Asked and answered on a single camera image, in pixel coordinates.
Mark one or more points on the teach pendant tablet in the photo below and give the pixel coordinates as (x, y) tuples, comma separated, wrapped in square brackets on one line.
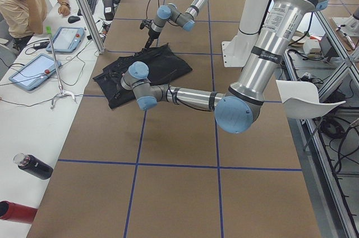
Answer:
[(34, 73), (65, 39)]

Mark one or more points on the red water bottle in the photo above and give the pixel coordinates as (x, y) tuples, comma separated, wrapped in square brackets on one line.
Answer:
[(17, 213)]

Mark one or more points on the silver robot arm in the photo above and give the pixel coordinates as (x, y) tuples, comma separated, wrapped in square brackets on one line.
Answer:
[(265, 30), (169, 12)]

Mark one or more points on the black water bottle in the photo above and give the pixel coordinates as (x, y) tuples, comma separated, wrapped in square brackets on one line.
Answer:
[(33, 166)]

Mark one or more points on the metal stand with green tip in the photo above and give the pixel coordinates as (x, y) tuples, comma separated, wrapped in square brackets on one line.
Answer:
[(62, 93)]

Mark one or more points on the white plastic chair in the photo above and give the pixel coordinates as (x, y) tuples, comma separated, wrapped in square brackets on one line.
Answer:
[(301, 100)]

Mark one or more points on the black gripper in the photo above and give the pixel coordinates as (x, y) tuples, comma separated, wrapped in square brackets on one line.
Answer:
[(116, 90), (152, 35)]

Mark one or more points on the aluminium frame post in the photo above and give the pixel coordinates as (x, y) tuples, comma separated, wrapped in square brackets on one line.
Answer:
[(91, 26)]

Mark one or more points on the brown paper table cover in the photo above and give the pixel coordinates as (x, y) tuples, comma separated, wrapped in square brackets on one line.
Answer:
[(172, 172)]

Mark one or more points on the black graphic t-shirt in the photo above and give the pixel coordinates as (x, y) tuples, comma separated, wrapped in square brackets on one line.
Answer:
[(153, 66)]

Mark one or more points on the black label box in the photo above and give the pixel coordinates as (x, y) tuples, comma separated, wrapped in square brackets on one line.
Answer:
[(108, 9)]

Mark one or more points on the near teach pendant tablet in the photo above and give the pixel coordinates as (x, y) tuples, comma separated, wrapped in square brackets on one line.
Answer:
[(34, 73)]

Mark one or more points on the far teach pendant tablet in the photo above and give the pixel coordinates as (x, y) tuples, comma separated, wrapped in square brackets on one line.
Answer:
[(65, 39)]

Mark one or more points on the black computer mouse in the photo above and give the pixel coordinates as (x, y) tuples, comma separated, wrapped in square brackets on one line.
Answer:
[(73, 19)]

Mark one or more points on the seated person in beige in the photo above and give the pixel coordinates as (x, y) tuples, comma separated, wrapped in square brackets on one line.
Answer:
[(25, 18)]

